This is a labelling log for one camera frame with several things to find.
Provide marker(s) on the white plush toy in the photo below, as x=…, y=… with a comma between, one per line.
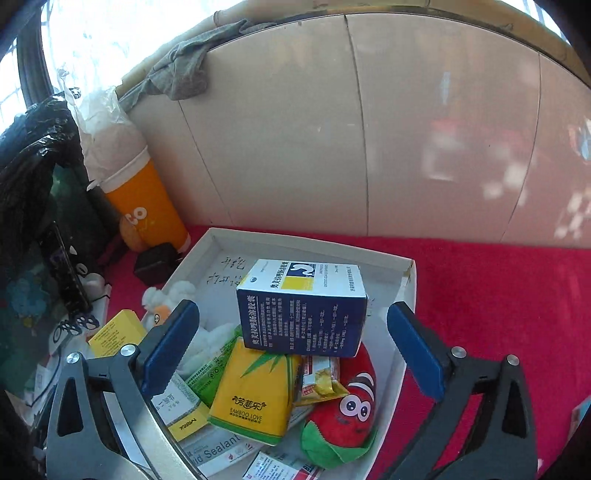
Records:
x=212, y=341

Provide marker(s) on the yellow white medicine box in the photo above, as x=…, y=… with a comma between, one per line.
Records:
x=115, y=332

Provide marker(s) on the black plastic bag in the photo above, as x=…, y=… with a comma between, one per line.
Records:
x=32, y=152

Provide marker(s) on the yellow red snack packet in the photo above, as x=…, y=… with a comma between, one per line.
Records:
x=318, y=383

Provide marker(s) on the clear plastic bag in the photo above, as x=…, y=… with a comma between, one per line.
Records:
x=104, y=120

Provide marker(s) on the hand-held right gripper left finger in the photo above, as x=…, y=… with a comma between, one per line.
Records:
x=171, y=341

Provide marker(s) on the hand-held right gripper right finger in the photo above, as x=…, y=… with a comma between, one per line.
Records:
x=415, y=350

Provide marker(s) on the grey cloth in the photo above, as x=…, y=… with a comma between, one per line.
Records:
x=184, y=74

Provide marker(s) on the red green plush toy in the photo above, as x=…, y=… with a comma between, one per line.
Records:
x=341, y=415

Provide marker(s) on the red table cloth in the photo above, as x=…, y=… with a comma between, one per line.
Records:
x=485, y=286

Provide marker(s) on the orange bottle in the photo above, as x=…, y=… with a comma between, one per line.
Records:
x=143, y=207

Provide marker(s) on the red white blue box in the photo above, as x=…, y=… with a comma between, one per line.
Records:
x=277, y=468

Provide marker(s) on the green white box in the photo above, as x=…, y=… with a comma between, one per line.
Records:
x=207, y=376

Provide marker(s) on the yellow tissue pack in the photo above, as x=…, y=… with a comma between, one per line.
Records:
x=249, y=397

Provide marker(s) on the green printed bag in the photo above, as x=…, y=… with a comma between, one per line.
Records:
x=23, y=300

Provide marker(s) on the long grey sealant box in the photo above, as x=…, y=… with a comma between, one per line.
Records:
x=217, y=454

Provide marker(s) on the black printed pouch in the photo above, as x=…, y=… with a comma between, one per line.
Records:
x=64, y=272

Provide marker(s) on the white cardboard tray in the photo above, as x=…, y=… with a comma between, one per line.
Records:
x=258, y=249

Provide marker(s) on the black charger block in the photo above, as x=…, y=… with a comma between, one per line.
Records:
x=154, y=265

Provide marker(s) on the blue white medicine box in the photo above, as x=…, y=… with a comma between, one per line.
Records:
x=300, y=318

